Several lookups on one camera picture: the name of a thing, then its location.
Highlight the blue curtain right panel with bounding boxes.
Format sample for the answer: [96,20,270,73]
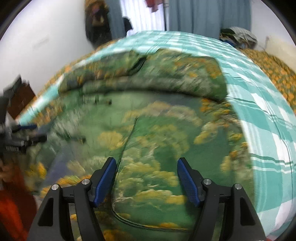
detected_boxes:
[169,0,251,39]

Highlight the pile of clothes by bed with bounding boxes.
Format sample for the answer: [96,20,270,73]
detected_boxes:
[219,27,257,49]

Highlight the cream padded headboard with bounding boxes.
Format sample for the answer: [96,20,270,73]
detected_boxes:
[265,36,296,71]

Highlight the orange floral green quilt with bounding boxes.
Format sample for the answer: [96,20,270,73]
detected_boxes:
[240,49,296,114]

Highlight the green landscape print jacket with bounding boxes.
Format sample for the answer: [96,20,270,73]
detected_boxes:
[24,49,254,240]

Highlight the teal white plaid blanket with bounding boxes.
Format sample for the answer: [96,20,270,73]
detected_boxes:
[20,31,295,239]

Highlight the red garment hanging outside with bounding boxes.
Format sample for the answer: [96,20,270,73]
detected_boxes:
[145,0,164,13]

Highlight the blue curtain left panel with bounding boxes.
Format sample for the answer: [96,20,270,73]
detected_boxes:
[105,0,125,39]

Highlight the blue curtain panel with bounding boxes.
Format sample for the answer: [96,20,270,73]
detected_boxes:
[169,0,251,39]
[105,0,125,39]

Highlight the dark garment by window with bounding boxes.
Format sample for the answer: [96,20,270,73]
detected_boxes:
[122,16,133,36]

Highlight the person's left hand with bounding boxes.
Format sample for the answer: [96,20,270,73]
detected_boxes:
[1,160,18,184]

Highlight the dark wooden nightstand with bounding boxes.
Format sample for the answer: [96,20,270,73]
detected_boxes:
[8,83,36,120]

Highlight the coats hanging on rack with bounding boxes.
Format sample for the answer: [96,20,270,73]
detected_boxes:
[84,0,112,48]

